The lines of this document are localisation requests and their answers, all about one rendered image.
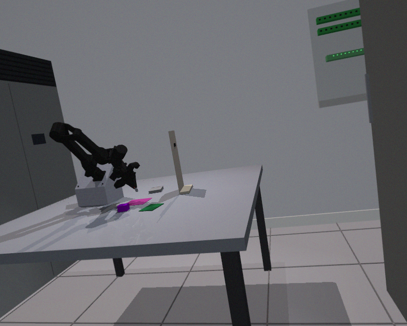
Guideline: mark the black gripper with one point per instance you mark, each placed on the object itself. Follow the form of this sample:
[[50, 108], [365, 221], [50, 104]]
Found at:
[[128, 176]]

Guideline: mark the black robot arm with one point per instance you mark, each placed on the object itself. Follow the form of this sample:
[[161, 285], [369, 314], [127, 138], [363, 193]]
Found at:
[[60, 133]]

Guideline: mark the magenta translucent square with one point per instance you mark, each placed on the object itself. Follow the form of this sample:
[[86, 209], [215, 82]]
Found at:
[[138, 201]]

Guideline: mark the purple cube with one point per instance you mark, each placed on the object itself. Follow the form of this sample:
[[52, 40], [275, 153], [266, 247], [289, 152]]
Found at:
[[123, 207]]

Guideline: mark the beige panel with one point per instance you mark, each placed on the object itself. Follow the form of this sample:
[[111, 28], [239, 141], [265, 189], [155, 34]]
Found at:
[[183, 189]]

